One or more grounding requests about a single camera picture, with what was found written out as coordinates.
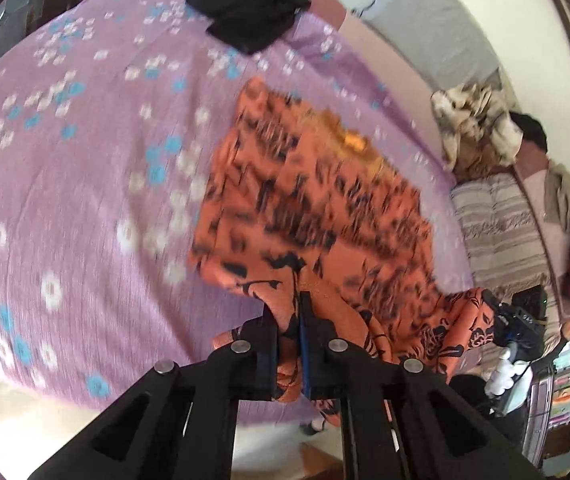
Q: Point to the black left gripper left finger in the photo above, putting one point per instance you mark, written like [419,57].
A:
[248,365]

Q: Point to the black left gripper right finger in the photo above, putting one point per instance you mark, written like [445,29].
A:
[334,368]

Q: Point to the orange black floral garment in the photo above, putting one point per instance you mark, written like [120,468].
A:
[299,207]

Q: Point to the pink beige folded clothes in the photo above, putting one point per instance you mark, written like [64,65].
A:
[547,186]

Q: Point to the striped grey pillow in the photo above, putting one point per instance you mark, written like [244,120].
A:
[503,242]

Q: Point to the beige brown patterned blanket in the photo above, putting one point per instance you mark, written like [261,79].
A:
[478,136]

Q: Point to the pink quilted mattress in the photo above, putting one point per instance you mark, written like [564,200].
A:
[401,80]

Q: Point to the purple floral bed sheet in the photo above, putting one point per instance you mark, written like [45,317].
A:
[109,116]

